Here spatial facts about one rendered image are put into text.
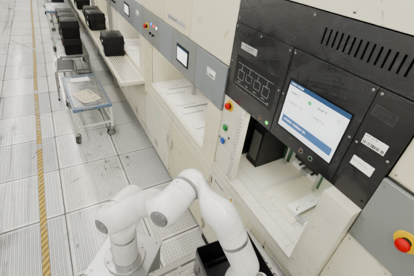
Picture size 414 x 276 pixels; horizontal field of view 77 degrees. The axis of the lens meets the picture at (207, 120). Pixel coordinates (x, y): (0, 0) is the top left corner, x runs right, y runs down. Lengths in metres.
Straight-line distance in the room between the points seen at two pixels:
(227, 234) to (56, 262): 1.85
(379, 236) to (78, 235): 2.16
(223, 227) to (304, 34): 0.73
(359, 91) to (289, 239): 0.90
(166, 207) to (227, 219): 0.18
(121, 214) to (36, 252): 1.57
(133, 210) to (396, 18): 1.01
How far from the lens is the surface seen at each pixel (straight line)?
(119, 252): 1.39
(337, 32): 1.00
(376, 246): 1.11
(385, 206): 1.02
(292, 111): 1.14
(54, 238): 2.63
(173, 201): 0.83
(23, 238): 2.72
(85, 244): 2.52
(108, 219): 1.14
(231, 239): 0.84
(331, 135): 1.04
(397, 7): 0.91
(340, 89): 0.99
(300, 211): 1.66
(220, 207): 0.80
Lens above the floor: 2.08
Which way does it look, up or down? 33 degrees down
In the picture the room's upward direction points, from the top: 7 degrees clockwise
